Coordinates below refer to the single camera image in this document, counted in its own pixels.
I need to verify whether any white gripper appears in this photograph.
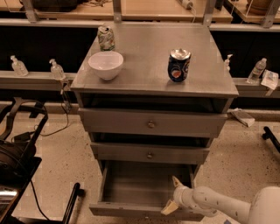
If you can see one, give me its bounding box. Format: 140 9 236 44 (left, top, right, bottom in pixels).
161 176 194 215

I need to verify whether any grey bottom drawer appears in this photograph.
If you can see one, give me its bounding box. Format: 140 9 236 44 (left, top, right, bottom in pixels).
89 161 203 221

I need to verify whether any grey drawer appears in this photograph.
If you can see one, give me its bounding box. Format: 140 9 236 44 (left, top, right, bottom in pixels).
89 161 203 221
91 142 209 165
78 108 228 138

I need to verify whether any grey middle drawer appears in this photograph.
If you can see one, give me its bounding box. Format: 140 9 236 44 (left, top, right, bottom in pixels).
91 142 209 165

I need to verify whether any grey wooden drawer cabinet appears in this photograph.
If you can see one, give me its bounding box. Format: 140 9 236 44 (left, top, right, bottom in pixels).
70 22 240 182

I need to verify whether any grey top drawer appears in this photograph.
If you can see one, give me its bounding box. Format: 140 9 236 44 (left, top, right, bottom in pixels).
78 108 228 138

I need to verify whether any black metal stand leg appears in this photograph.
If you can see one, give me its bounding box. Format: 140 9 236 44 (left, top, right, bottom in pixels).
17 182 86 224

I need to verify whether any white paper packet on floor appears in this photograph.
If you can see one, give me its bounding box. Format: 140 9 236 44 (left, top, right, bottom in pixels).
228 108 256 127

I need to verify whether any black chair leg right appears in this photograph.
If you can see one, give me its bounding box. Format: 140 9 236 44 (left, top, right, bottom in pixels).
262 126 280 153

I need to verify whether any blue pepsi soda can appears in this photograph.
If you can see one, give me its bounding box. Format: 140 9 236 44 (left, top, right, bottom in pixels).
168 48 192 82

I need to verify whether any clear plastic water bottle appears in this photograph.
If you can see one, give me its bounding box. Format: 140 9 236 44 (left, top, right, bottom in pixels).
247 58 267 83

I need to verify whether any small clear pump bottle right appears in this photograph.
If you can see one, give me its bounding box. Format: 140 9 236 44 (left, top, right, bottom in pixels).
224 54 233 71

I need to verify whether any white ceramic bowl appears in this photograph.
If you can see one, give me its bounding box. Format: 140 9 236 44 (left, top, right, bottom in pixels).
87 51 123 81

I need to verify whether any clear plastic wipes packet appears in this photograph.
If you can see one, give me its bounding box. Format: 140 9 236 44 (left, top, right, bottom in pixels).
261 69 279 90

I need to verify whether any clear sanitizer pump bottle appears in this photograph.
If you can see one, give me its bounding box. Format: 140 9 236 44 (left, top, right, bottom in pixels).
49 59 66 81

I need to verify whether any black chair with headphones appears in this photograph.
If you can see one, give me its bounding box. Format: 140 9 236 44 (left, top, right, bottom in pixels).
0 97 48 224

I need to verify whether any green crushed soda can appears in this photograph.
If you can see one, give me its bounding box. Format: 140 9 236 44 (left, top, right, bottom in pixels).
97 25 115 51

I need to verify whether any white power adapter on shelf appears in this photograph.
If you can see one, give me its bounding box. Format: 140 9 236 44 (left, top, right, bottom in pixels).
178 0 193 10

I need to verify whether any clear sanitizer bottle far left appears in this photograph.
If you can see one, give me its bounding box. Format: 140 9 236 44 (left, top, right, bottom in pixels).
10 55 28 76

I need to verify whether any black bag on shelf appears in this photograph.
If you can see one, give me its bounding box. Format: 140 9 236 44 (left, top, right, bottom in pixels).
31 0 85 12

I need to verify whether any black floor cable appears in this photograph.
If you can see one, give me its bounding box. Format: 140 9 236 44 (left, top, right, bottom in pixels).
11 101 71 138

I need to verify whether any grey metal shelf rail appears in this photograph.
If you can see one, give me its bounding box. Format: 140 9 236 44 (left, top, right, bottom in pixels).
0 70 77 92

